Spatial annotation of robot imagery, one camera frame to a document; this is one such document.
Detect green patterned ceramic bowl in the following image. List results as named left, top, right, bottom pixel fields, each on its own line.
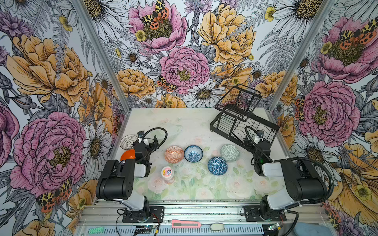
left=220, top=144, right=240, bottom=162

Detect pink lidded small jar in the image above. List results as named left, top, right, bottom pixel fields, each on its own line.
left=161, top=166, right=175, bottom=184

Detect orange plastic bowl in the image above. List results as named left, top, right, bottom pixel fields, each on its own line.
left=120, top=149, right=136, bottom=161

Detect black wire dish rack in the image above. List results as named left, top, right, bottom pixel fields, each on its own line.
left=210, top=84, right=279, bottom=150

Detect dark blue patterned bowl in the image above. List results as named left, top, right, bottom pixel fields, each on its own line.
left=207, top=156, right=228, bottom=176

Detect white perforated strainer bowl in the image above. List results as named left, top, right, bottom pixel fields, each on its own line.
left=120, top=134, right=138, bottom=150

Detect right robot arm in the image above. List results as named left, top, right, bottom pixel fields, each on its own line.
left=245, top=126, right=335, bottom=221

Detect grey oval object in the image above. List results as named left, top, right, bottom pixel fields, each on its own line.
left=210, top=223, right=225, bottom=232

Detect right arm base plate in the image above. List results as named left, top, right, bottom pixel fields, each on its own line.
left=241, top=205, right=286, bottom=222

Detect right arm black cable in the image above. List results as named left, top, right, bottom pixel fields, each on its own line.
left=245, top=126, right=334, bottom=205

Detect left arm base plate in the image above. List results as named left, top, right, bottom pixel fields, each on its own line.
left=122, top=206, right=165, bottom=223

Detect orange patterned ceramic bowl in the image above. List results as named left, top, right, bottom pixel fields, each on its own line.
left=164, top=146, right=184, bottom=164

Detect blue cloth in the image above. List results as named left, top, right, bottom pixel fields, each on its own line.
left=294, top=222, right=333, bottom=236

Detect pink utility knife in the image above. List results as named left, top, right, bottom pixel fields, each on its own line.
left=171, top=219, right=202, bottom=229

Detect blue floral ceramic bowl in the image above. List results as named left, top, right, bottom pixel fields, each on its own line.
left=184, top=145, right=203, bottom=163

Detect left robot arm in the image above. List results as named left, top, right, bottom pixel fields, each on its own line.
left=95, top=130, right=159, bottom=223

